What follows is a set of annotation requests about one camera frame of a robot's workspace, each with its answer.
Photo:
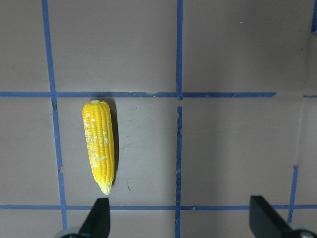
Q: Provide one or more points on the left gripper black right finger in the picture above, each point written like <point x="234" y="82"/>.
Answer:
<point x="265" y="222"/>

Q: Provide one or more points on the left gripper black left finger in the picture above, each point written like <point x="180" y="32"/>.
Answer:
<point x="97" y="223"/>

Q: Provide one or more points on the yellow corn cob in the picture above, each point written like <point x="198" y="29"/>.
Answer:
<point x="99" y="138"/>

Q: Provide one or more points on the brown paper table mat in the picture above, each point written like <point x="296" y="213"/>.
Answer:
<point x="212" y="101"/>

